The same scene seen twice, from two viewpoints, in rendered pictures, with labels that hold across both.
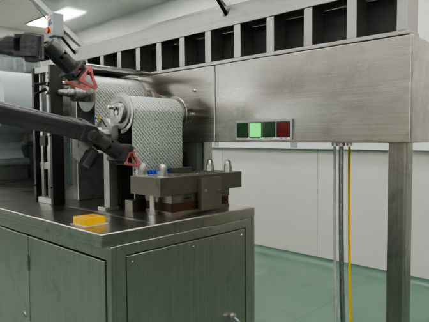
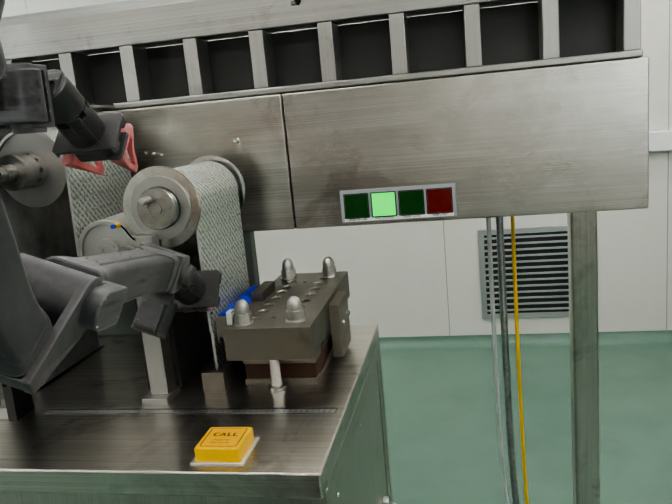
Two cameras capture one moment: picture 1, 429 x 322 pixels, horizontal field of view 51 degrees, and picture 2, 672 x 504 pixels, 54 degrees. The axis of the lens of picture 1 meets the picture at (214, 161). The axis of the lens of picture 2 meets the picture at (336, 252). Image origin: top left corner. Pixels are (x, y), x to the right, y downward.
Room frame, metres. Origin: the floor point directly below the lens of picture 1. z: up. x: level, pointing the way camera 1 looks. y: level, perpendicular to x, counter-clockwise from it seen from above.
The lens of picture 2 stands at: (0.46, 0.71, 1.38)
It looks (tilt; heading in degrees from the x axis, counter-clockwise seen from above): 12 degrees down; 328
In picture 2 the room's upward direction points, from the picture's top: 5 degrees counter-clockwise
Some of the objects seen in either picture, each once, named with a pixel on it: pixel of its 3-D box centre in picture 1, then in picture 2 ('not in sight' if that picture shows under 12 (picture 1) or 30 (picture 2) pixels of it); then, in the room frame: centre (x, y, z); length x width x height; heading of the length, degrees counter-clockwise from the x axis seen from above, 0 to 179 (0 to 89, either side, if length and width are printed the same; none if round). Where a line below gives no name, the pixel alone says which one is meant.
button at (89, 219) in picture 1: (89, 220); (224, 444); (1.35, 0.38, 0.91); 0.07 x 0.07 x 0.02; 46
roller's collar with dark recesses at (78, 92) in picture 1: (79, 93); (21, 171); (1.79, 0.53, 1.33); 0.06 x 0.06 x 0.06; 46
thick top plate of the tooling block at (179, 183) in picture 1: (189, 181); (294, 310); (1.62, 0.09, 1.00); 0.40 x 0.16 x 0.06; 136
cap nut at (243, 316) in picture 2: (142, 168); (242, 311); (1.54, 0.25, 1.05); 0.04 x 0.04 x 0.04
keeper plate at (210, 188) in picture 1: (210, 193); (341, 323); (1.57, 0.02, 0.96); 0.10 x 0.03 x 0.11; 136
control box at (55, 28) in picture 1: (53, 25); not in sight; (2.03, 0.71, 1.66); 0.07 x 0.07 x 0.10; 41
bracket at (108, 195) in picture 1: (107, 167); (149, 320); (1.63, 0.39, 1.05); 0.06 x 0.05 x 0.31; 136
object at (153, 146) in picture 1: (158, 152); (226, 268); (1.68, 0.21, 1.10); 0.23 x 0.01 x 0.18; 136
